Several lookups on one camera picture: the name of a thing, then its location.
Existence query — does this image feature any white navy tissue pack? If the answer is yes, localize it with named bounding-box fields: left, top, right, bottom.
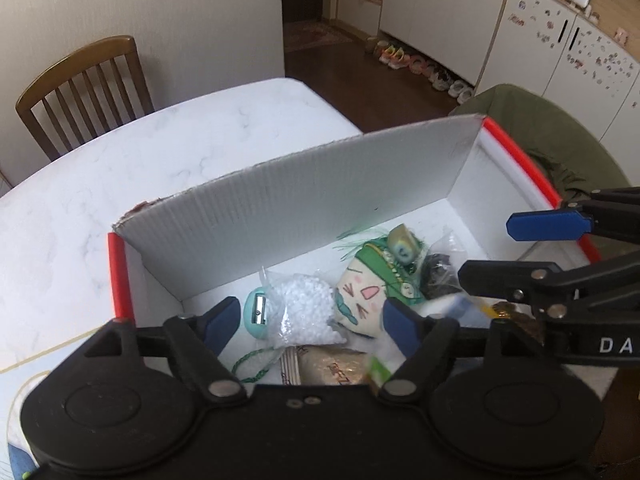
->
left=368, top=294, right=491, bottom=370

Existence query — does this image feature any teal pencil sharpener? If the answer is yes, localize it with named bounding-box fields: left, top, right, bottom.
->
left=243, top=287, right=268, bottom=340

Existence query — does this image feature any cartoon face plush pouch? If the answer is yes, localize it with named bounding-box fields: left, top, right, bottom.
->
left=335, top=247, right=402, bottom=338

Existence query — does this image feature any black beads plastic bag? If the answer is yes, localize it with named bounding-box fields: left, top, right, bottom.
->
left=420, top=230, right=468, bottom=300

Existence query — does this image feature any green snack packet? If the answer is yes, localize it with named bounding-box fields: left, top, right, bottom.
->
left=344, top=223, right=424, bottom=307

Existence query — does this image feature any white beads plastic bag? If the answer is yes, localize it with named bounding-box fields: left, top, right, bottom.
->
left=260, top=269, right=346, bottom=349

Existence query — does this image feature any brown foil snack packet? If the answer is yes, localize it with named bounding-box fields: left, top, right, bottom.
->
left=280, top=346, right=368, bottom=386

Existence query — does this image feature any green jacket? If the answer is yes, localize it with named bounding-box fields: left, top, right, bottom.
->
left=451, top=84, right=630, bottom=200

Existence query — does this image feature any red white cardboard box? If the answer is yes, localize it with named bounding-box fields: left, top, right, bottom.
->
left=108, top=115, right=599, bottom=326

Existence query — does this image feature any white tall cabinet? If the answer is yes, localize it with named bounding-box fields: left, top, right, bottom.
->
left=336, top=0, right=639, bottom=178

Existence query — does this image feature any row of shoes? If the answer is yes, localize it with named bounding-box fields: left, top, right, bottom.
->
left=366, top=37, right=475, bottom=105

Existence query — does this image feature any brown wooden chair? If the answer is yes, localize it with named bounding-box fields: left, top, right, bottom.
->
left=15, top=35, right=155, bottom=162

